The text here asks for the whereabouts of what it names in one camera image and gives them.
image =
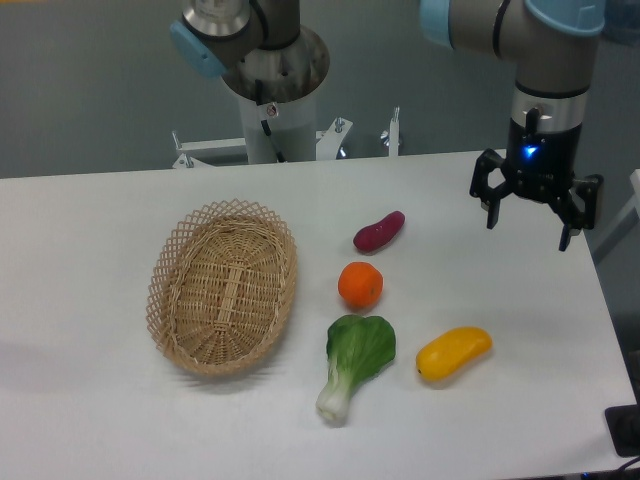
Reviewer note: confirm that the woven wicker basket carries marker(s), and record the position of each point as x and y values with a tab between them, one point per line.
222	288

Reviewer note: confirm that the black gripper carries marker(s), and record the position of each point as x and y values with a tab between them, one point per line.
540	167

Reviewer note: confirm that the green bok choy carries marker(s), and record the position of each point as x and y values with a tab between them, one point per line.
358	348

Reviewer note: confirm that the white bracket with bolt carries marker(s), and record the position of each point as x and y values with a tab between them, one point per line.
391	138

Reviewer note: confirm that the orange fruit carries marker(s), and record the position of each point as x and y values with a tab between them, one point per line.
360	285

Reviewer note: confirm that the yellow mango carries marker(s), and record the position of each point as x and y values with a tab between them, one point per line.
451	351

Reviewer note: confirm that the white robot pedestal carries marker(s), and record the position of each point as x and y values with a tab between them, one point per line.
272	64

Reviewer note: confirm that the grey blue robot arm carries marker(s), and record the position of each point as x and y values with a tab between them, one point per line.
552	44

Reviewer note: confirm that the white frame at right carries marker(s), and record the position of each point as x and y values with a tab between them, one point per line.
621	224

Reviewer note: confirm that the purple sweet potato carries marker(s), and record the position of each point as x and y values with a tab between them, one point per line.
374	237

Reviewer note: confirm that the black device at edge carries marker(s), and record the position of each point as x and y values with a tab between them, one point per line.
623	425

